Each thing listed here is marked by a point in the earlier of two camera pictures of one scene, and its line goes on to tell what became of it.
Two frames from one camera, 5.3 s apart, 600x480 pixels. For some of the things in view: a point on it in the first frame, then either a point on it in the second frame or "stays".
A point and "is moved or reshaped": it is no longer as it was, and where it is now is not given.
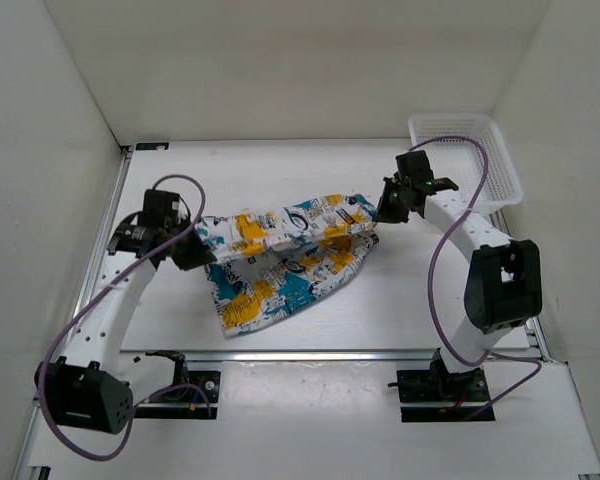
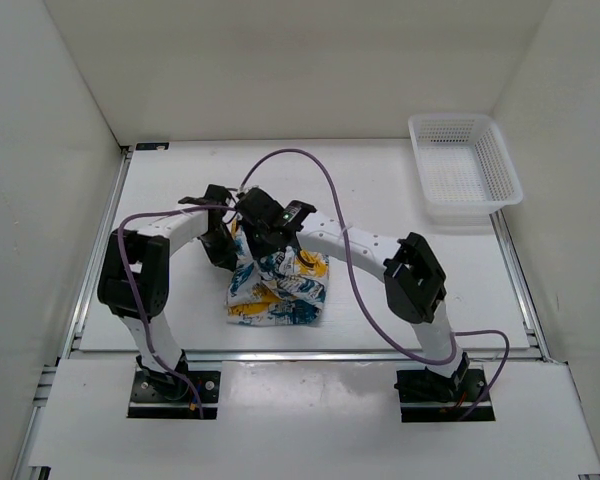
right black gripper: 384,213 → 258,249
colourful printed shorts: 274,263 is moved or reshaped
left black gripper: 199,255 → 227,254
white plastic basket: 459,164 stays
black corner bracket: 151,145 stays
